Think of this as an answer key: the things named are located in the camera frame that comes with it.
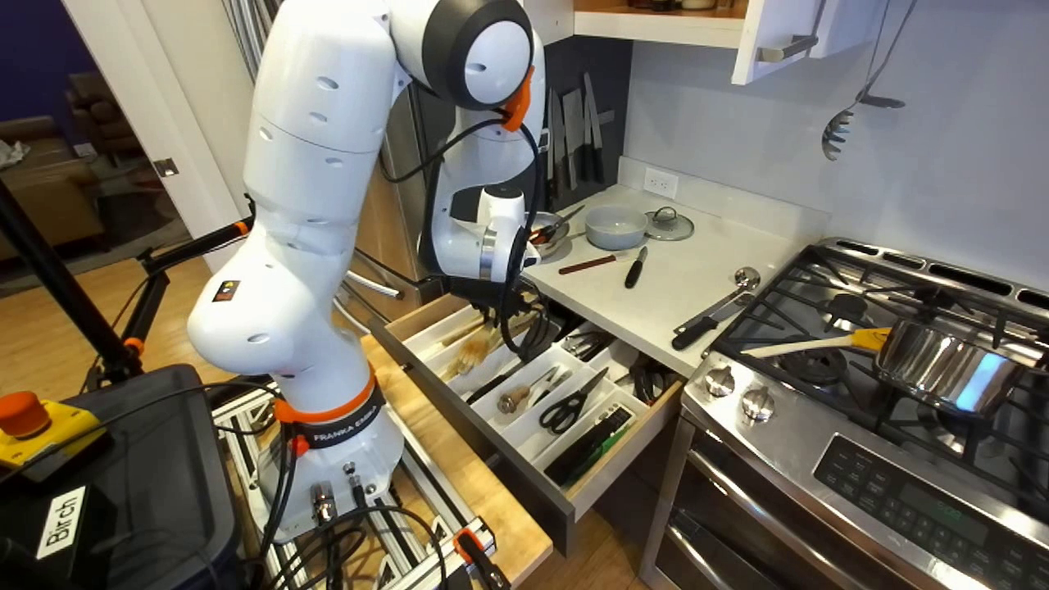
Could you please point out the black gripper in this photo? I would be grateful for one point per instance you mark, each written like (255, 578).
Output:
(531, 327)

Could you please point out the wooden slotted spatula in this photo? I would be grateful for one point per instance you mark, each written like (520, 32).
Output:
(472, 352)

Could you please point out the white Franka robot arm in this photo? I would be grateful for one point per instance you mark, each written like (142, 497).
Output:
(316, 143)

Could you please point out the black spatula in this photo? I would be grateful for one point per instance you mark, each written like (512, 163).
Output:
(491, 386)

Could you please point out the open wooden kitchen drawer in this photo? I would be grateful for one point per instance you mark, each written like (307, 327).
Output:
(524, 459)

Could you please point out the silver peeler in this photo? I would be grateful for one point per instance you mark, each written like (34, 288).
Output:
(548, 386)

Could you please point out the long wooden utensil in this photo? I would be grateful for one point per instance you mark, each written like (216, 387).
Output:
(463, 332)

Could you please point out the small brass utensil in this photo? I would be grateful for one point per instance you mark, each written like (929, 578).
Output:
(515, 401)

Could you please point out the grey bowl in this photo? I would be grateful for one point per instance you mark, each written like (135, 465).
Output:
(615, 230)

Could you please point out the black kitchen utensil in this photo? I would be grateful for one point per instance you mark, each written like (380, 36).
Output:
(654, 381)

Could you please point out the black and green knives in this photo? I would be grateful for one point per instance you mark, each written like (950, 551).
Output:
(592, 447)

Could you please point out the round glass lid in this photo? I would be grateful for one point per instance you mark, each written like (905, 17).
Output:
(669, 225)

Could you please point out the stainless steel fridge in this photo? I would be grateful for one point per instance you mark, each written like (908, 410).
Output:
(377, 235)

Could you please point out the silver stove knob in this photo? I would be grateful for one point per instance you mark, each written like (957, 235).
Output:
(717, 381)
(753, 405)

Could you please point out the dark magnetic knife rack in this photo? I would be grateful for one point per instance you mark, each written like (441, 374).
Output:
(585, 118)

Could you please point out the stainless steel gas stove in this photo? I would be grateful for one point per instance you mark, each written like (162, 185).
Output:
(874, 492)

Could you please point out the black equipment case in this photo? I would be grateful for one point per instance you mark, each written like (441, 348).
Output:
(152, 492)

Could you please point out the white door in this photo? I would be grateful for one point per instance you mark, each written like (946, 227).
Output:
(165, 85)

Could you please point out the black tripod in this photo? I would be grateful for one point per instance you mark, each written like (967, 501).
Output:
(65, 295)

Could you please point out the yellow emergency stop button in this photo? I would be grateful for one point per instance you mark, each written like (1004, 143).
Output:
(37, 424)

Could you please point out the brown sofa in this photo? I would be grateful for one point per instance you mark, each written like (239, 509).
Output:
(37, 201)

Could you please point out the white case label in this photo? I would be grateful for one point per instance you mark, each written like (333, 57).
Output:
(59, 523)

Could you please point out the white wall outlet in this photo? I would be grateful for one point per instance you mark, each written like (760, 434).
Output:
(662, 182)

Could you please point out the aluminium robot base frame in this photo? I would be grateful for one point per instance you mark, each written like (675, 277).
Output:
(437, 513)

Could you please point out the white wall cabinet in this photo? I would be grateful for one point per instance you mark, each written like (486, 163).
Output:
(665, 24)

